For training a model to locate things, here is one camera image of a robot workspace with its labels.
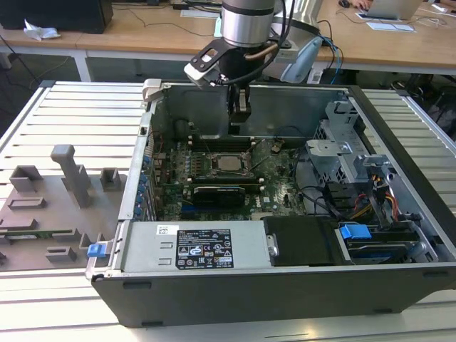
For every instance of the black graphics card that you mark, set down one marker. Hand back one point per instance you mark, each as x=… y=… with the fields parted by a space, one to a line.
x=217 y=196

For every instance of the white power adapter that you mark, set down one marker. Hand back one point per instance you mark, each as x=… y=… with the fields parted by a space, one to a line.
x=315 y=76

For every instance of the silver CPU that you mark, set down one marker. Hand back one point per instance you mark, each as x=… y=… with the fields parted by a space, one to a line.
x=229 y=163

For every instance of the blue plastic case latch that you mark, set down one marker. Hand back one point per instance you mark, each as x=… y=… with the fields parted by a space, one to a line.
x=96 y=250

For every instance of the silver laptop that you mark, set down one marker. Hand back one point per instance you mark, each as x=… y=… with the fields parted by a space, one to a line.
x=392 y=9

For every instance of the black RAM slot row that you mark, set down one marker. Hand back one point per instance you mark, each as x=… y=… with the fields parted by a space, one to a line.
x=228 y=180
x=217 y=143

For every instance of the hard disk in blue carrier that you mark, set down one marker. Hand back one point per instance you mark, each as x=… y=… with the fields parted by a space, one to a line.
x=356 y=235

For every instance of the black camera mounting bracket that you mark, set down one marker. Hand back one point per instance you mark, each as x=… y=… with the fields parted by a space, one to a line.
x=221 y=50

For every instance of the CPU socket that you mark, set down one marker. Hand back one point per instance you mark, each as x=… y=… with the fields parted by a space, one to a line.
x=213 y=167

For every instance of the green RAM stick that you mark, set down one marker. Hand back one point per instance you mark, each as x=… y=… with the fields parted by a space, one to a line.
x=46 y=234

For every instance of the black computer mouse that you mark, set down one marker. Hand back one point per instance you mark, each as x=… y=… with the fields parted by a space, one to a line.
x=344 y=3

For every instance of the black computer box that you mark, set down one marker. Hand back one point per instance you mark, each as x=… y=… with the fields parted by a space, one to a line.
x=53 y=16

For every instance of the silver metal drive cage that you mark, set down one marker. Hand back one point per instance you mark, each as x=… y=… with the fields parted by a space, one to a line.
x=335 y=156

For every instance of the silver power supply unit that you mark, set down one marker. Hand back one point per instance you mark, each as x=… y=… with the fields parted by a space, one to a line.
x=142 y=246

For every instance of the white paper sheet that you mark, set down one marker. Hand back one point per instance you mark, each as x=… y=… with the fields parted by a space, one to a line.
x=199 y=13

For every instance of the grey parts rack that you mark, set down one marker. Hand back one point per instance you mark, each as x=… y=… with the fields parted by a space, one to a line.
x=53 y=199

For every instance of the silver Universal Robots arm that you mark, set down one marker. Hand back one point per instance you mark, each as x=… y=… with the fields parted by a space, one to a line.
x=246 y=25

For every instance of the green motherboard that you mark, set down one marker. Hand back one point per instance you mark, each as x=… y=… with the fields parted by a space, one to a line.
x=274 y=189

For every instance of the round coin battery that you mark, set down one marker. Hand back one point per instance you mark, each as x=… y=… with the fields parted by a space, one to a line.
x=277 y=147

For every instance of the crumpled white paper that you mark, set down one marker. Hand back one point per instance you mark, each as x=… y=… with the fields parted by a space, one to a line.
x=41 y=31

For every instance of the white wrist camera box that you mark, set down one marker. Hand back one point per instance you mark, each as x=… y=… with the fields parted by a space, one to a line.
x=199 y=76

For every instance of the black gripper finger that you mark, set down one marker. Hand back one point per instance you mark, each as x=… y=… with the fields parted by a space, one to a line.
x=246 y=117
x=233 y=105

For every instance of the wooden desk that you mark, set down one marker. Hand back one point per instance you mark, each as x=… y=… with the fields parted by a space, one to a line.
x=124 y=39

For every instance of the black open PC case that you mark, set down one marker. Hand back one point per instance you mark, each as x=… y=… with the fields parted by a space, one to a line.
x=249 y=299

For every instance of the white paper sheets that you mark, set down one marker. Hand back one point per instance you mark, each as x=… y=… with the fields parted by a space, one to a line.
x=392 y=26

